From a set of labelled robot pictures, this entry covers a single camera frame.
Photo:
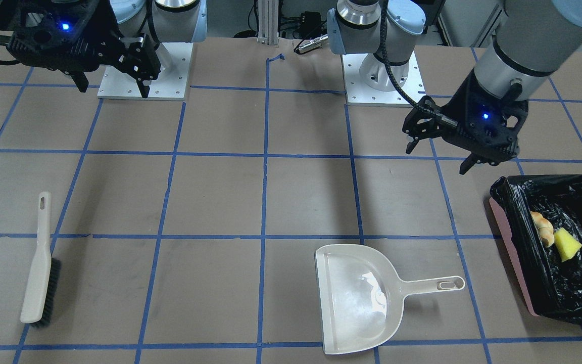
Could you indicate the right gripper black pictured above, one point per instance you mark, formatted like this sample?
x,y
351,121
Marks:
x,y
110,31

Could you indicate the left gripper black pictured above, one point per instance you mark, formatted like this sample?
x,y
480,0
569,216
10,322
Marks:
x,y
453,107

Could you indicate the pale curved peel piece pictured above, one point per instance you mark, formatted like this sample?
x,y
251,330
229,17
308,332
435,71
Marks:
x,y
544,227

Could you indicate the yellow green sponge piece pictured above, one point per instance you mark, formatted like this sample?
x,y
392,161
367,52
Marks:
x,y
567,245

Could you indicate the beige plastic dustpan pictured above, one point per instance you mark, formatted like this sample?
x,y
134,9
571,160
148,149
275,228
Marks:
x,y
362,296

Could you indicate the beige hand brush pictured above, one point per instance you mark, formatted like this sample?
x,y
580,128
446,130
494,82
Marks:
x,y
42,281

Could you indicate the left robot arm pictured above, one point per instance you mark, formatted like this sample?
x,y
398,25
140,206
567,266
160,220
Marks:
x,y
527,41

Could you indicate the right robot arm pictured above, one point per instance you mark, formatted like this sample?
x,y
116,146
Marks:
x,y
162,21

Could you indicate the black lined trash bin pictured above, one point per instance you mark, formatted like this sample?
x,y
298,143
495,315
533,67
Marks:
x,y
550,288

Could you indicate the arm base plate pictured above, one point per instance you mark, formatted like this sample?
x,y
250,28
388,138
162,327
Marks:
x,y
367,83
170,86

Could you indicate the aluminium frame post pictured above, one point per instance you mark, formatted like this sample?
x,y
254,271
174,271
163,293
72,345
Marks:
x,y
268,22

